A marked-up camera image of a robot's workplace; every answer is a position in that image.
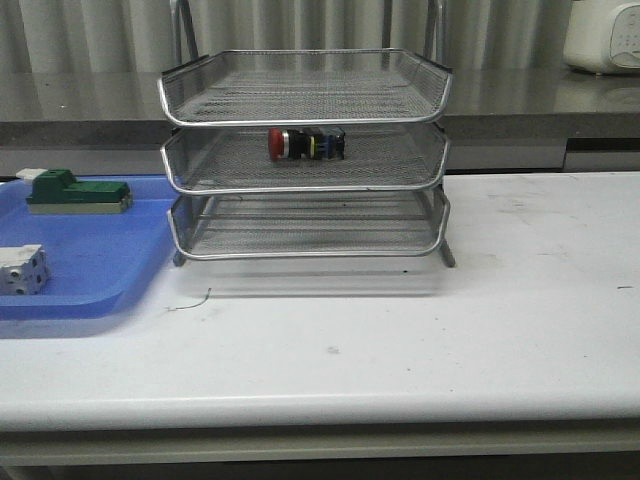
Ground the silver mesh bottom tray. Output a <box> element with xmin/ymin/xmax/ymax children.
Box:
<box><xmin>167</xmin><ymin>188</ymin><xmax>451</xmax><ymax>261</ymax></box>

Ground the white terminal block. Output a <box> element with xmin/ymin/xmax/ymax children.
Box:
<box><xmin>1</xmin><ymin>244</ymin><xmax>50</xmax><ymax>295</ymax></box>

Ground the white appliance in background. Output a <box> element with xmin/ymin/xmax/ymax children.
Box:
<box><xmin>563</xmin><ymin>1</ymin><xmax>639</xmax><ymax>74</ymax></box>

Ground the red emergency stop button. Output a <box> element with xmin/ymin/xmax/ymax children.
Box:
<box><xmin>267</xmin><ymin>127</ymin><xmax>346</xmax><ymax>161</ymax></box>

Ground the blue plastic tray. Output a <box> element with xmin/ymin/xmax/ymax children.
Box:
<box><xmin>1</xmin><ymin>175</ymin><xmax>177</xmax><ymax>321</ymax></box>

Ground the silver mesh tray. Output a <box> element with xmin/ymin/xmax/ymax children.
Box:
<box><xmin>157</xmin><ymin>48</ymin><xmax>453</xmax><ymax>128</ymax></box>
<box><xmin>160</xmin><ymin>123</ymin><xmax>450</xmax><ymax>196</ymax></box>
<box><xmin>167</xmin><ymin>188</ymin><xmax>451</xmax><ymax>261</ymax></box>

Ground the thin dark wire scrap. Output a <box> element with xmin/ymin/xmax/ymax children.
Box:
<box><xmin>165</xmin><ymin>288</ymin><xmax>212</xmax><ymax>312</ymax></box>

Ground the silver metal rack frame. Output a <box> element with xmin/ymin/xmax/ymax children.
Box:
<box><xmin>170</xmin><ymin>1</ymin><xmax>455</xmax><ymax>266</ymax></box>

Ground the steel background counter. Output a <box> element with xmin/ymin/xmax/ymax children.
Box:
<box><xmin>1</xmin><ymin>68</ymin><xmax>639</xmax><ymax>177</ymax></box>

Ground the silver mesh top tray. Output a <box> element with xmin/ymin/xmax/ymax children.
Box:
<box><xmin>157</xmin><ymin>48</ymin><xmax>453</xmax><ymax>128</ymax></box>

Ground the green electrical component block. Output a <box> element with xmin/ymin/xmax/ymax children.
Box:
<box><xmin>16</xmin><ymin>168</ymin><xmax>134</xmax><ymax>214</ymax></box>

